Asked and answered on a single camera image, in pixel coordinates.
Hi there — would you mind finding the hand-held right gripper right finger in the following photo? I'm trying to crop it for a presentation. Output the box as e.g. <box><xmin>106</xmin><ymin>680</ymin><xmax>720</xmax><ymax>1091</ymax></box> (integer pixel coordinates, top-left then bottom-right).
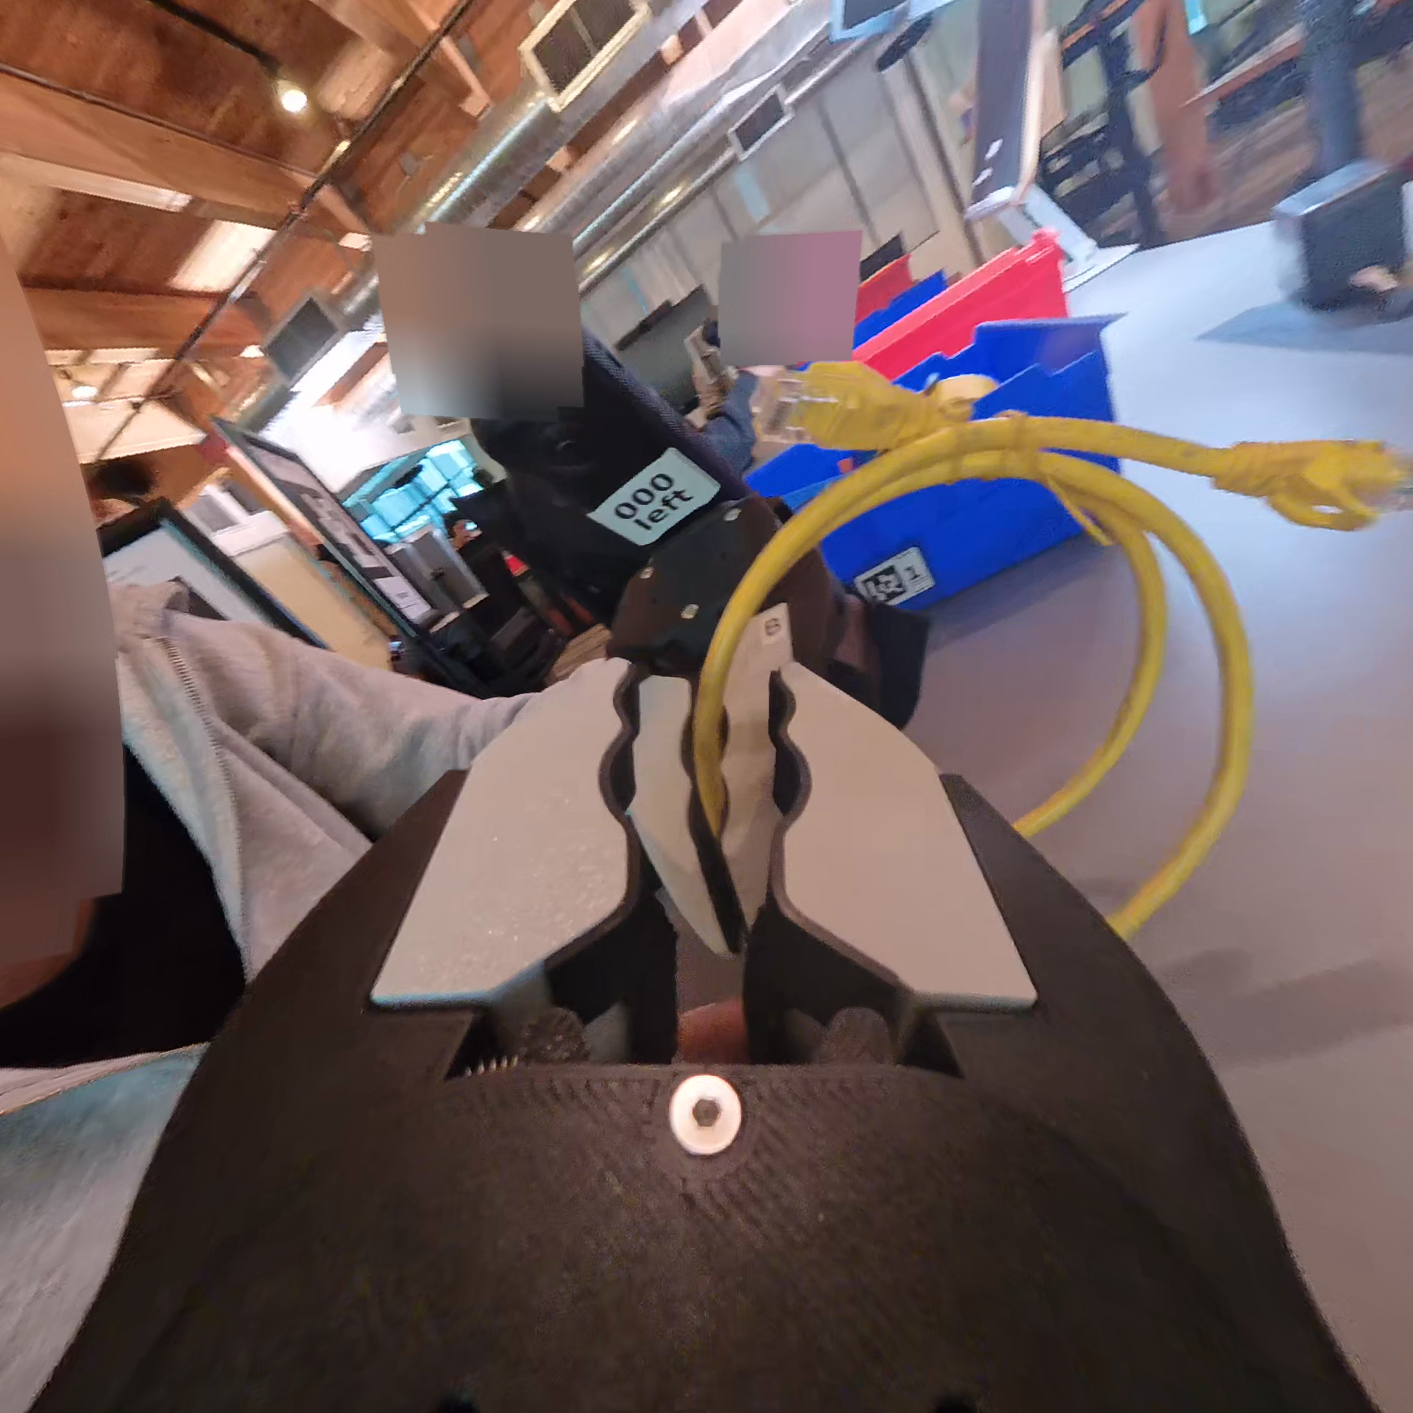
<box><xmin>769</xmin><ymin>665</ymin><xmax>1041</xmax><ymax>1015</ymax></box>

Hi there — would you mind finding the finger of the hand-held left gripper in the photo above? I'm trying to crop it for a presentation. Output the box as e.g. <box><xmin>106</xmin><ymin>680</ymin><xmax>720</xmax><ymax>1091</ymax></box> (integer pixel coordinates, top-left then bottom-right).
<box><xmin>718</xmin><ymin>601</ymin><xmax>804</xmax><ymax>929</ymax></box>
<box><xmin>624</xmin><ymin>673</ymin><xmax>747</xmax><ymax>959</ymax></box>

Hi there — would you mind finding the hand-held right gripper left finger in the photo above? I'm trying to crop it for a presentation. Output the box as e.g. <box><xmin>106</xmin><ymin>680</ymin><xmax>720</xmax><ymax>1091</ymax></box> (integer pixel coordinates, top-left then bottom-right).
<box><xmin>370</xmin><ymin>660</ymin><xmax>644</xmax><ymax>1013</ymax></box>

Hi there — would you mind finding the blue plastic bin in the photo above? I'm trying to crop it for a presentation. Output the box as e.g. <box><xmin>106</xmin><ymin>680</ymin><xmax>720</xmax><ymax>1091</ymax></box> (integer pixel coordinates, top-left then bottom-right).
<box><xmin>861</xmin><ymin>271</ymin><xmax>954</xmax><ymax>344</ymax></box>
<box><xmin>745</xmin><ymin>315</ymin><xmax>1125</xmax><ymax>613</ymax></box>

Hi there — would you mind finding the yellow cable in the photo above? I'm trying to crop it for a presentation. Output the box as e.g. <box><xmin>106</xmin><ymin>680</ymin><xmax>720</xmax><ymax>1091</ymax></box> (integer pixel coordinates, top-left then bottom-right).
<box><xmin>689</xmin><ymin>362</ymin><xmax>1413</xmax><ymax>942</ymax></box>

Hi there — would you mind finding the person's left forearm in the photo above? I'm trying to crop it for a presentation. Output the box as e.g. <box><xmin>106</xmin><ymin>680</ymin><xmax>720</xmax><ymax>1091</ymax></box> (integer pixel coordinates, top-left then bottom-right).
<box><xmin>165</xmin><ymin>613</ymin><xmax>580</xmax><ymax>847</ymax></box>

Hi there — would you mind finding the grey desk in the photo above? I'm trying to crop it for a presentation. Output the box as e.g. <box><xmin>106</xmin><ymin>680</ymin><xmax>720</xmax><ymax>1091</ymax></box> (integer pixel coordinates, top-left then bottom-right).
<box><xmin>883</xmin><ymin>216</ymin><xmax>1413</xmax><ymax>1413</ymax></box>

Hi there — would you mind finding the framed black white marker poster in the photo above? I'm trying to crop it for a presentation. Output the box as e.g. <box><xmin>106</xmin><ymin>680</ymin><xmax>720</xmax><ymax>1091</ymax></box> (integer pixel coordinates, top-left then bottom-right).
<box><xmin>99</xmin><ymin>497</ymin><xmax>333</xmax><ymax>653</ymax></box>
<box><xmin>215</xmin><ymin>419</ymin><xmax>488</xmax><ymax>697</ymax></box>

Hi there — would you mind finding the white tablet stand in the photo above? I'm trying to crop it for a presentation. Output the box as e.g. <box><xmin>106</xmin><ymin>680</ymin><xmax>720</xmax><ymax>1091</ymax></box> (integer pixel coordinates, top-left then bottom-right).
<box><xmin>965</xmin><ymin>182</ymin><xmax>1139</xmax><ymax>270</ymax></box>

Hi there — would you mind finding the ceiling air vent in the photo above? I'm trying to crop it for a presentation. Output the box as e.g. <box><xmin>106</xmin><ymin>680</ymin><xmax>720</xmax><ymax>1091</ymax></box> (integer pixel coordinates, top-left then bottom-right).
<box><xmin>518</xmin><ymin>0</ymin><xmax>654</xmax><ymax>113</ymax></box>

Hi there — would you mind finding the wide black tape patch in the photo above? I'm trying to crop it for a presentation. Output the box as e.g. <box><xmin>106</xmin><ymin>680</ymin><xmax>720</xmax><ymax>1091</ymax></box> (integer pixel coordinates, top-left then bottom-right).
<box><xmin>1197</xmin><ymin>293</ymin><xmax>1413</xmax><ymax>357</ymax></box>

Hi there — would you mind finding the dark grey power block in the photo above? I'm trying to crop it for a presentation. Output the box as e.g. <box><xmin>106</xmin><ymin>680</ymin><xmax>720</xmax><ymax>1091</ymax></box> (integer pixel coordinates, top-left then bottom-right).
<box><xmin>1275</xmin><ymin>160</ymin><xmax>1413</xmax><ymax>313</ymax></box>

